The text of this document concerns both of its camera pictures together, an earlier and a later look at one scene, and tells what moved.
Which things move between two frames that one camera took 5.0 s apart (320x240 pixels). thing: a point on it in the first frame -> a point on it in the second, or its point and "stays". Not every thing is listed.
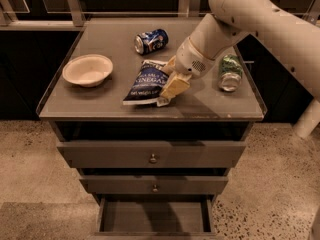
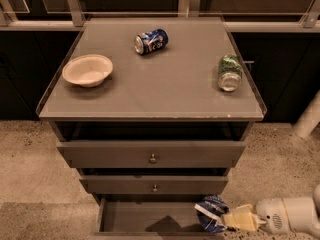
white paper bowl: (88, 70) stays
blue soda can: (148, 41) stays
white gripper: (190, 60) -> (269, 212)
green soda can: (231, 72) stays
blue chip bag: (148, 83) -> (210, 212)
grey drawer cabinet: (155, 166) stays
